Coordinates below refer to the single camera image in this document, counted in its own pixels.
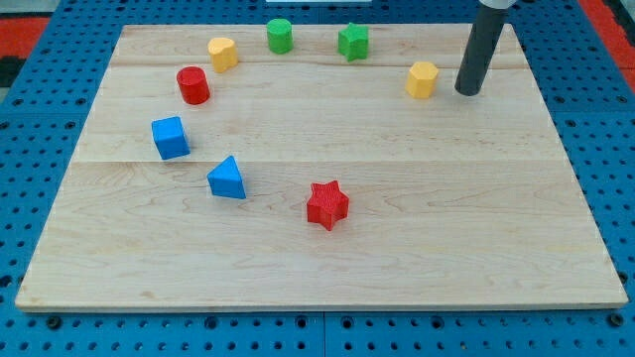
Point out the yellow heart block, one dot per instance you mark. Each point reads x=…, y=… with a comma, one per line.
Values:
x=223, y=54

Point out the light wooden board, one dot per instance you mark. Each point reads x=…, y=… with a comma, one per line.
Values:
x=455, y=202

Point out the blue triangle block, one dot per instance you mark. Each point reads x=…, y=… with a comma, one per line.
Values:
x=226, y=180

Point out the blue cube block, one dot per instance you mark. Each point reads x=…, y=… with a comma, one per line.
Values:
x=170, y=138

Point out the green star block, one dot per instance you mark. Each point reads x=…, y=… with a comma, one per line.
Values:
x=353, y=42

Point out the red star block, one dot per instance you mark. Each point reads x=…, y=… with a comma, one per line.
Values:
x=327, y=204

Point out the red cylinder block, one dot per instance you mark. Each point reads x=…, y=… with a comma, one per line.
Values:
x=193, y=85

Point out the green cylinder block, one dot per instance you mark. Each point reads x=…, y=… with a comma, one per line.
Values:
x=280, y=36

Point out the yellow hexagon block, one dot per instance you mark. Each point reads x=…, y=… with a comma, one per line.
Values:
x=422, y=79

